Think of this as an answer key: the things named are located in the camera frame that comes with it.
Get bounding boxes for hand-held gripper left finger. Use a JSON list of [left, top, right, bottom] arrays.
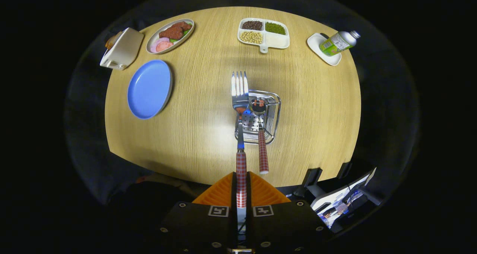
[[151, 171, 238, 254]]

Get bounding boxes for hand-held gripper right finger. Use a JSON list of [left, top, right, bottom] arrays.
[[246, 171, 334, 254]]

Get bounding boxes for fork with red checked handle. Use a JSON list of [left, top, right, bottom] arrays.
[[231, 71, 250, 210]]

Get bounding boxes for spoon with red checked handle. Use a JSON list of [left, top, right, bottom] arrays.
[[249, 97, 269, 175]]

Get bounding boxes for computer monitor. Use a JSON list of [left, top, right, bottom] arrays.
[[310, 167, 378, 226]]

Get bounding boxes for blue round plate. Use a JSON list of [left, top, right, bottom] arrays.
[[127, 59, 173, 120]]

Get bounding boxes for small white plate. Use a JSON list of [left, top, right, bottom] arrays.
[[307, 32, 342, 66]]

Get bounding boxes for pink ham slices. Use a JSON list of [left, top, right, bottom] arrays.
[[150, 37, 174, 53]]

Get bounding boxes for white divided tray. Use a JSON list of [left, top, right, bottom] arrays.
[[237, 18, 290, 54]]

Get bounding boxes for oval white plate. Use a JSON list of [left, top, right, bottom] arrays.
[[146, 18, 195, 54]]

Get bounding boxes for green drink can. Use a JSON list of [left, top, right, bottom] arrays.
[[319, 30, 361, 57]]

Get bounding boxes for yellow soybeans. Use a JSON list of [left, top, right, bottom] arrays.
[[240, 31, 263, 44]]

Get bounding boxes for white box container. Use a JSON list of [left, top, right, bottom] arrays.
[[100, 27, 144, 71]]

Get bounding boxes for brown meat pieces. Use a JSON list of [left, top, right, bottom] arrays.
[[159, 21, 192, 40]]

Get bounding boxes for green beans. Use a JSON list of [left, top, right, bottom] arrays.
[[265, 22, 287, 35]]

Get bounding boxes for brown bread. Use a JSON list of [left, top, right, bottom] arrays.
[[105, 31, 123, 50]]

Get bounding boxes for square metal wire basket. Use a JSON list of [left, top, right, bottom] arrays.
[[234, 90, 282, 145]]

